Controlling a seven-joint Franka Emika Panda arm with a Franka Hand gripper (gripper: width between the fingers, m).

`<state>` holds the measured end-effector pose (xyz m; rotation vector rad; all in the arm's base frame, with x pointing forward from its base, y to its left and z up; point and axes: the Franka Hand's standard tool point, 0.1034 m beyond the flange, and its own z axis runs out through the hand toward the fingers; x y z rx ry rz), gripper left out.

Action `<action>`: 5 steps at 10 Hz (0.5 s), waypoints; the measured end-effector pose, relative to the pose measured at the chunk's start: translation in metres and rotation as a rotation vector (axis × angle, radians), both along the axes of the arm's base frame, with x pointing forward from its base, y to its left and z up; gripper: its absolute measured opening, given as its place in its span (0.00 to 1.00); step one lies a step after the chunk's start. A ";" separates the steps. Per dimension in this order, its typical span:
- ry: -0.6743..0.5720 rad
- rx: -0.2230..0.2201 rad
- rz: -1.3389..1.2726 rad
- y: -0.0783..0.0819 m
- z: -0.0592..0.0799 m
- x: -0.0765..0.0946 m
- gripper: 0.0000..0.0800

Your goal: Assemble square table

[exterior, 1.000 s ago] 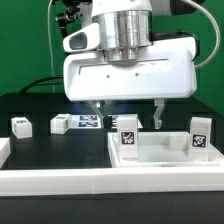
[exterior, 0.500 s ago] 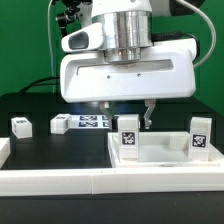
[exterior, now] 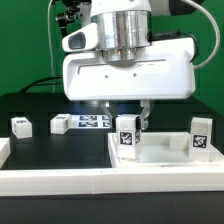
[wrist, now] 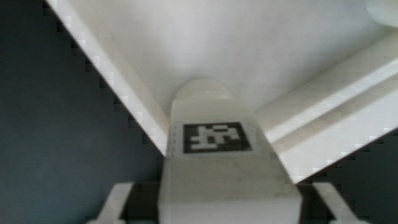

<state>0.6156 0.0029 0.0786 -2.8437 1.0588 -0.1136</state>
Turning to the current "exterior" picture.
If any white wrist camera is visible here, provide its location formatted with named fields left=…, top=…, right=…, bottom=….
left=62, top=23, right=98, bottom=53

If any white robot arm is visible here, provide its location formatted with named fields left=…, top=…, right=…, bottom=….
left=54, top=0, right=204, bottom=129

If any white U-shaped obstacle fence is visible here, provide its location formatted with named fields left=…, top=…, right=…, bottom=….
left=0, top=138, right=224, bottom=196

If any white marker tag sheet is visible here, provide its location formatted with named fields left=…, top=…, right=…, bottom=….
left=70, top=115, right=112, bottom=129

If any black cable bundle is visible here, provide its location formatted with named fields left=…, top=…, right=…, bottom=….
left=18, top=75, right=66, bottom=94

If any white square tabletop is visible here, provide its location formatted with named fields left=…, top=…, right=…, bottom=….
left=108, top=132, right=224, bottom=168

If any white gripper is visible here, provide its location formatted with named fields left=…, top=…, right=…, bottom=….
left=63, top=38, right=195, bottom=130

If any grey thin cable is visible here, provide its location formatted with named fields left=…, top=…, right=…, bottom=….
left=47, top=0, right=56, bottom=94

